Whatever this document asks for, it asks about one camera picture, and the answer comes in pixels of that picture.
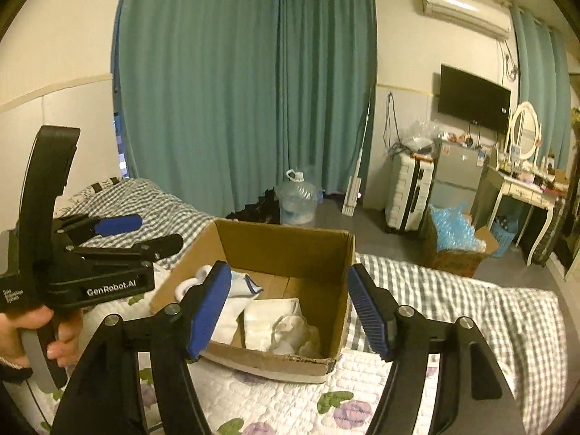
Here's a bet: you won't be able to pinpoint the black bag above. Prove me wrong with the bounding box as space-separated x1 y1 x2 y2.
224 188 282 225

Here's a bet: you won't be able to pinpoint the grey gingham blanket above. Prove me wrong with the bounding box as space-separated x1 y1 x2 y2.
54 178 569 435

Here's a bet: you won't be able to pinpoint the patterned pillow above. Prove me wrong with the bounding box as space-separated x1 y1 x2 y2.
68 177 137 209

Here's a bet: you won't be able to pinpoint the wide teal curtain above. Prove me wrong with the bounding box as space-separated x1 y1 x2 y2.
112 0 379 225

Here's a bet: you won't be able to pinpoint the grey small fridge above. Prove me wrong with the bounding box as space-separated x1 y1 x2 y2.
430 138 490 218

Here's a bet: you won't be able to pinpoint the white dressing table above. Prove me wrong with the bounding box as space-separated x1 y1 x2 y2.
487 163 569 266

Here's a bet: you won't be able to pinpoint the white sock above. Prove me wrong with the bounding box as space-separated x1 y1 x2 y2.
174 265 214 302

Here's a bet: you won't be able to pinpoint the person's left hand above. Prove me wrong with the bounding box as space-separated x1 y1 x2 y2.
0 304 84 370

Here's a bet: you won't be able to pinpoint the black wall cable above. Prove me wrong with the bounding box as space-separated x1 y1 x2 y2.
383 93 399 150

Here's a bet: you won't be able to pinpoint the white mop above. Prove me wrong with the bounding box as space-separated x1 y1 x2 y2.
342 86 377 216

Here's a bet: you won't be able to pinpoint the floral quilted mat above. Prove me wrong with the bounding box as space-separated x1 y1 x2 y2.
27 254 436 435

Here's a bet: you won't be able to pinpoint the white oval vanity mirror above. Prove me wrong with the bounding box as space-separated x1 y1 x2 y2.
506 101 543 161

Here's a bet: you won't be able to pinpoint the blue plastic bag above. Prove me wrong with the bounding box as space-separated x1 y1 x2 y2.
428 203 488 254

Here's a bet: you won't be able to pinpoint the person's left forearm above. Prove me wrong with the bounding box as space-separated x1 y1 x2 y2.
0 356 34 386

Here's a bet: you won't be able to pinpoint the narrow teal curtain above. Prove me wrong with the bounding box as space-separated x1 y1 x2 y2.
510 0 569 119

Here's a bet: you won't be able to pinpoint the brown cardboard box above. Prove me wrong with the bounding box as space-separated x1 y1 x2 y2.
149 218 356 384

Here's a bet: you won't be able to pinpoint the row of cosmetic bottles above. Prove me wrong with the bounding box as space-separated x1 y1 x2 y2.
496 142 569 191

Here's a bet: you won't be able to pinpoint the blue basket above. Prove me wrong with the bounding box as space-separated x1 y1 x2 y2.
492 215 519 248

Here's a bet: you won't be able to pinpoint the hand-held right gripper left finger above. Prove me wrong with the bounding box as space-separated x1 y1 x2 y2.
51 260 233 435

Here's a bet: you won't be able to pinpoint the clear plastic bags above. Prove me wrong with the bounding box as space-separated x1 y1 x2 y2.
401 118 442 155

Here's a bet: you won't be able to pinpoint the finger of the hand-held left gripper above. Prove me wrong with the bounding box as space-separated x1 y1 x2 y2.
57 214 144 240
68 233 184 264

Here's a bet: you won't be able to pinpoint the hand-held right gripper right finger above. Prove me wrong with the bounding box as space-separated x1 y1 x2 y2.
347 262 527 435

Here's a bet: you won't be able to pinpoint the white suitcase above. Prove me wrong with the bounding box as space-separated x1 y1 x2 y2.
385 152 440 236

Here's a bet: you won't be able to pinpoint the clear water jug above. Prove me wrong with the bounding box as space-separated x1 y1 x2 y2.
276 169 318 226

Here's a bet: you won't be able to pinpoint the dark hanging clothes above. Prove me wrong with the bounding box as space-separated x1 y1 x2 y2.
541 127 580 268

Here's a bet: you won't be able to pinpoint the white towel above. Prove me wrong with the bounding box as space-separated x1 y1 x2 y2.
245 298 304 349

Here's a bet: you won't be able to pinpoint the black wall television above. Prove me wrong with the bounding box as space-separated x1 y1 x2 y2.
437 64 512 136

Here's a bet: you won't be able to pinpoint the white air conditioner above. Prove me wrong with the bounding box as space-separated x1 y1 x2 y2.
420 0 513 41

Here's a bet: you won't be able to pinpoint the white cloth with blue trim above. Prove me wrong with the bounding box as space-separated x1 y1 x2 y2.
229 269 264 300

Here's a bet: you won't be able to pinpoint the white plastic wrap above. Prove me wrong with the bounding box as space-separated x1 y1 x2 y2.
272 315 320 356

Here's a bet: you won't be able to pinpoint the small cardboard box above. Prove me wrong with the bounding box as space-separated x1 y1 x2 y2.
421 208 499 278

